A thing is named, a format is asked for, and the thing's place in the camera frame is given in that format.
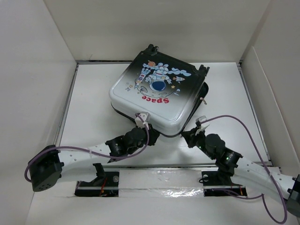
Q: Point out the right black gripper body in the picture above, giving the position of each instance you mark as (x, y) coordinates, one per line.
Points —
(198, 140)

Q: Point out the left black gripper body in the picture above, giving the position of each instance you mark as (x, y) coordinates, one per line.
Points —
(150, 141)

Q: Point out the black space-print kids suitcase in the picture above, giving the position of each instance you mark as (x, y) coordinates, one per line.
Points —
(168, 89)

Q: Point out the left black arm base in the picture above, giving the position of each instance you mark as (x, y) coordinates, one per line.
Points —
(105, 184)

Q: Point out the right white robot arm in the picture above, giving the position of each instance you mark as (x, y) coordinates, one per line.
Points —
(240, 170)

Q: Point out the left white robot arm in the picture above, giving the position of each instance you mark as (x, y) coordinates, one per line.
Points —
(55, 164)

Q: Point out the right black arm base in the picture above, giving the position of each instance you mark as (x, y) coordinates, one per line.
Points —
(217, 184)

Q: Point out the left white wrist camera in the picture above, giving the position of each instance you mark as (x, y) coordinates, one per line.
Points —
(142, 119)

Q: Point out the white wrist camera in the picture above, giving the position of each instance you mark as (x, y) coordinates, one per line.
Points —
(142, 119)
(201, 124)

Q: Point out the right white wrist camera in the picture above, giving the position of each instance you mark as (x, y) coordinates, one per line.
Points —
(201, 124)

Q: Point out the silver metal rail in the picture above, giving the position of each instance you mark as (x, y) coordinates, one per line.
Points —
(155, 188)

